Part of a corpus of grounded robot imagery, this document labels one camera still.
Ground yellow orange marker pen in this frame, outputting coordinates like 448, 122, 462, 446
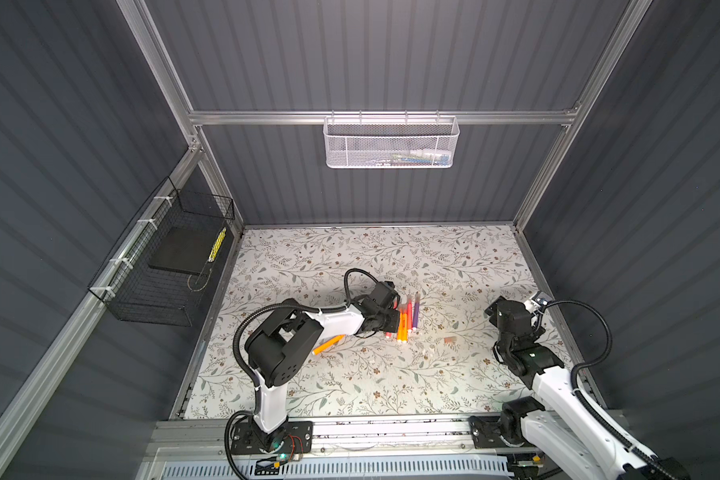
396, 309, 405, 343

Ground bright orange marker pen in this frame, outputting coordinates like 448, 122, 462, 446
399, 308, 408, 343

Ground pink red marker pen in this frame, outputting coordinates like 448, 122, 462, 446
406, 295, 414, 335

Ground purple marker pen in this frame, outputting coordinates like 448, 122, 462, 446
411, 292, 421, 331

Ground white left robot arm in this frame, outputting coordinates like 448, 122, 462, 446
236, 281, 400, 434

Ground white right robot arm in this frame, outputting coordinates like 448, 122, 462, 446
485, 293, 690, 479

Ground pens in white basket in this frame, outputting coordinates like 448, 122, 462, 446
358, 149, 452, 167

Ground yellow marker in basket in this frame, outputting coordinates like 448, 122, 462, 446
207, 227, 227, 263

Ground black foam block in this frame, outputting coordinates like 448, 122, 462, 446
148, 227, 219, 275

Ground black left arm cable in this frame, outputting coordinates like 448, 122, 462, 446
224, 267, 379, 480

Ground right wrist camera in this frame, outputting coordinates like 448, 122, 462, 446
529, 291, 551, 312

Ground white vented cable duct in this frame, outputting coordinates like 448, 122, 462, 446
161, 455, 514, 480

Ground white wire mesh basket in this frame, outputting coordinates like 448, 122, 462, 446
322, 115, 460, 169

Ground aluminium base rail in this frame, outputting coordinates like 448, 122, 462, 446
155, 413, 553, 457

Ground black wire basket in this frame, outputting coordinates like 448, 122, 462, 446
89, 179, 235, 327

